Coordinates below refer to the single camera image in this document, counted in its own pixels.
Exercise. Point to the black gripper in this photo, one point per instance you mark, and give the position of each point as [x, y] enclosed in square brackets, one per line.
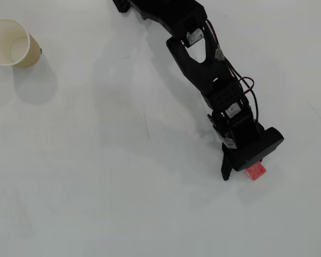
[252, 152]

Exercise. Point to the red cube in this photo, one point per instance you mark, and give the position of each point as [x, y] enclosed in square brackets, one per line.
[256, 172]

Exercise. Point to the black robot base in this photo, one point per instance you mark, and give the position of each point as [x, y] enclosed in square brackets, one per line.
[121, 5]

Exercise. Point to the beige paper cup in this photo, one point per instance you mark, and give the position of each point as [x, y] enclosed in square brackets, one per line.
[8, 40]

